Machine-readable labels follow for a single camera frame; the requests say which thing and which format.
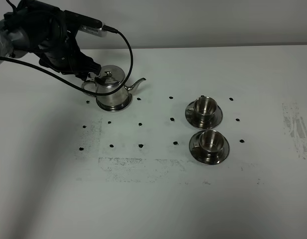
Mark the stainless steel teapot saucer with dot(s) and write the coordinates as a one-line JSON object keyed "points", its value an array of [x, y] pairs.
{"points": [[116, 108]]}

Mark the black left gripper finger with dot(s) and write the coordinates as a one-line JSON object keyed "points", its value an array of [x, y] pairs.
{"points": [[60, 65], [81, 64]]}

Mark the far stainless steel teacup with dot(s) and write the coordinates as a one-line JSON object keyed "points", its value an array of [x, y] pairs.
{"points": [[203, 108]]}

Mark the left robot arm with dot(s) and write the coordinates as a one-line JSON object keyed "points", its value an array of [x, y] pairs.
{"points": [[4, 39]]}

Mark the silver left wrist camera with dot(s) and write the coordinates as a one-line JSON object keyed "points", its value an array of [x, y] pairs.
{"points": [[84, 23]]}

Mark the near stainless steel saucer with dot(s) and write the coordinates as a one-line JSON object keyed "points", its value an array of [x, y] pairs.
{"points": [[210, 159]]}

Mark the stainless steel teacup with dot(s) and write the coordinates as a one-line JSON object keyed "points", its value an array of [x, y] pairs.
{"points": [[209, 141], [203, 108]]}

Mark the near stainless steel teacup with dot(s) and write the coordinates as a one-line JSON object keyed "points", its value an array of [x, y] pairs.
{"points": [[209, 141]]}

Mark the far stainless steel saucer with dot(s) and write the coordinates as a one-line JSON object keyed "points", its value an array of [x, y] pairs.
{"points": [[204, 124]]}

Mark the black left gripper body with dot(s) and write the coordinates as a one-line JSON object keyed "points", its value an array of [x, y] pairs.
{"points": [[37, 27]]}

